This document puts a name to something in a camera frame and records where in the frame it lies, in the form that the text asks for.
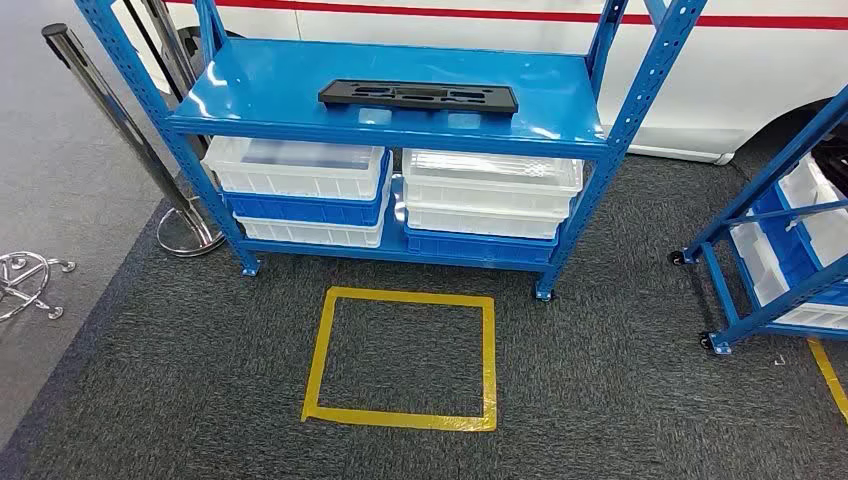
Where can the black plastic frame part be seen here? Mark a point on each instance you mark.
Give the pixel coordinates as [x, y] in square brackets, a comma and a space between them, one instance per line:
[344, 93]

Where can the white car red stripe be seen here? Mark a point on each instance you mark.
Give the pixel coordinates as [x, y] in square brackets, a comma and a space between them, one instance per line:
[464, 33]

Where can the chrome stanchion post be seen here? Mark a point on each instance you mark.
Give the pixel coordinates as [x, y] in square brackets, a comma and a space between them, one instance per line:
[109, 106]
[169, 40]

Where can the blue metal shelf rack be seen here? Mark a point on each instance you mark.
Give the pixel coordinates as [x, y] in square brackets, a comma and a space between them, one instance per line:
[762, 184]
[278, 86]

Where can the yellow floor tape square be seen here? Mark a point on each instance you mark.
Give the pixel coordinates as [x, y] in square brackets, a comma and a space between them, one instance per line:
[404, 418]
[828, 378]

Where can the chrome chair base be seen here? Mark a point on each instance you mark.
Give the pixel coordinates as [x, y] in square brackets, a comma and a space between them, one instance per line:
[66, 266]

